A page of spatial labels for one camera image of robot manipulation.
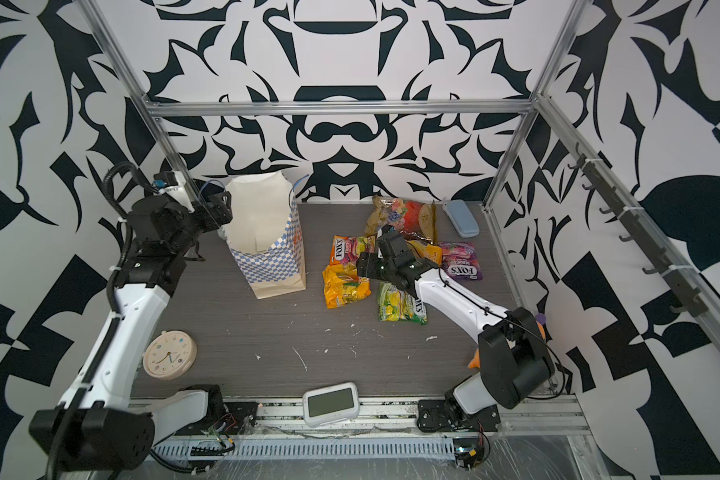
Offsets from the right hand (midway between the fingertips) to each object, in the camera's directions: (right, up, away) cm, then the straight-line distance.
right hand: (367, 261), depth 86 cm
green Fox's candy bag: (+9, -14, +6) cm, 17 cm away
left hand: (-36, +18, -16) cm, 43 cm away
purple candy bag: (+31, -1, +14) cm, 34 cm away
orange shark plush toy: (+28, -26, -6) cm, 39 cm away
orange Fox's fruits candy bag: (-7, +3, +17) cm, 19 cm away
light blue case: (+35, +14, +27) cm, 47 cm away
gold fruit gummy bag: (+17, +13, +23) cm, 31 cm away
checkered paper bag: (-37, +9, +25) cm, 46 cm away
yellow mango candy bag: (-7, -8, +6) cm, 12 cm away
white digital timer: (-9, -34, -12) cm, 37 cm away
